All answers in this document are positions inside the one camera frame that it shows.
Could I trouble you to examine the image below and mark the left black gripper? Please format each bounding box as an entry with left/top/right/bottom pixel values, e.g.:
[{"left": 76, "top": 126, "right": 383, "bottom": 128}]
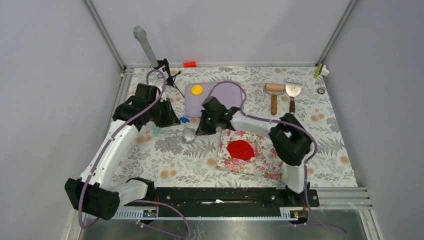
[{"left": 147, "top": 97, "right": 181, "bottom": 128}]

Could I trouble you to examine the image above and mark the clear round cutter cup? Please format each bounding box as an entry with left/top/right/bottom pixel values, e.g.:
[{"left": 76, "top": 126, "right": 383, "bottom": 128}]
[{"left": 181, "top": 127, "right": 197, "bottom": 144}]

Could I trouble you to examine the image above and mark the red dough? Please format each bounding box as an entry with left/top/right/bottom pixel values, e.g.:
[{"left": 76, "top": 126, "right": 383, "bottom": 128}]
[{"left": 226, "top": 140, "right": 255, "bottom": 161}]

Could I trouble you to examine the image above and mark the floral tray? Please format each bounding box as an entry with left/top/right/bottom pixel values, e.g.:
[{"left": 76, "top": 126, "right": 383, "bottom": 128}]
[{"left": 216, "top": 130, "right": 284, "bottom": 180}]

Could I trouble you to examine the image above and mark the wooden dough roller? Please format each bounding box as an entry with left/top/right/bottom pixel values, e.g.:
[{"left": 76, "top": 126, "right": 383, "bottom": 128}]
[{"left": 263, "top": 83, "right": 285, "bottom": 116}]

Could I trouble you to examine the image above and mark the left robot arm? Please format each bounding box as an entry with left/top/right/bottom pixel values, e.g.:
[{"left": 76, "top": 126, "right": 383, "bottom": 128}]
[{"left": 64, "top": 83, "right": 181, "bottom": 220}]

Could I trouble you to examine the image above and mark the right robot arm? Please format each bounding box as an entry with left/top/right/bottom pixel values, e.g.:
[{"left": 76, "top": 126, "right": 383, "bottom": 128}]
[{"left": 196, "top": 96, "right": 317, "bottom": 206}]

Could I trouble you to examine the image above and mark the yellow dough disc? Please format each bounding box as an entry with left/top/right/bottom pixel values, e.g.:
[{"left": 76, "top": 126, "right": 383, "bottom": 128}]
[{"left": 190, "top": 84, "right": 203, "bottom": 96}]

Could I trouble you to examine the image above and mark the metal dough scraper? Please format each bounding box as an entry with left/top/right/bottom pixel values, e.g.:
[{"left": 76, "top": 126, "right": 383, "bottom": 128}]
[{"left": 285, "top": 82, "right": 302, "bottom": 114}]

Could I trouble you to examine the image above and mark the mint green rolling pin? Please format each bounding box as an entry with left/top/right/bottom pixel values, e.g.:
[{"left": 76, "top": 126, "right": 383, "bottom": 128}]
[{"left": 153, "top": 126, "right": 161, "bottom": 137}]

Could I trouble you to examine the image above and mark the blue small object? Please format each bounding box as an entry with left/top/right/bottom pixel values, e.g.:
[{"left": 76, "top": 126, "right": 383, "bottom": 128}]
[{"left": 179, "top": 116, "right": 190, "bottom": 124}]

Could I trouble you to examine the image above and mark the purple tray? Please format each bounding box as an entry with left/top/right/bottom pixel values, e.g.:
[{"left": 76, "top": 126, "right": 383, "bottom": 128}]
[{"left": 184, "top": 81, "right": 248, "bottom": 118}]

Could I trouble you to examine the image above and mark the black mini tripod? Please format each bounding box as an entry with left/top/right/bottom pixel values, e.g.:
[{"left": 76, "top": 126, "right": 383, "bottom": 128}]
[{"left": 154, "top": 58, "right": 185, "bottom": 98}]

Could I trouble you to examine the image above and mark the floral table mat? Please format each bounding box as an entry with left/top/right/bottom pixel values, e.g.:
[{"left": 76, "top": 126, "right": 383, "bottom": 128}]
[{"left": 111, "top": 67, "right": 357, "bottom": 192}]

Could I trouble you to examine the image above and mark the orange red block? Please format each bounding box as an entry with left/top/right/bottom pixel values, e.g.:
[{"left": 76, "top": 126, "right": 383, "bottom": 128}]
[{"left": 183, "top": 61, "right": 197, "bottom": 68}]

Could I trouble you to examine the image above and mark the grey microphone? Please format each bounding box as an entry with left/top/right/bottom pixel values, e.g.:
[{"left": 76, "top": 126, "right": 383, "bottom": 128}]
[{"left": 133, "top": 25, "right": 159, "bottom": 68}]

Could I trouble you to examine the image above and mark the white green clip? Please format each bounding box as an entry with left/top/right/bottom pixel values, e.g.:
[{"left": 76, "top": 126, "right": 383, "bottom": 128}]
[{"left": 314, "top": 63, "right": 330, "bottom": 78}]

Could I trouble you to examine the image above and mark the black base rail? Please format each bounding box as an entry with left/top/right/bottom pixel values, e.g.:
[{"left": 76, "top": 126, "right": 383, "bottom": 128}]
[{"left": 147, "top": 187, "right": 320, "bottom": 218}]

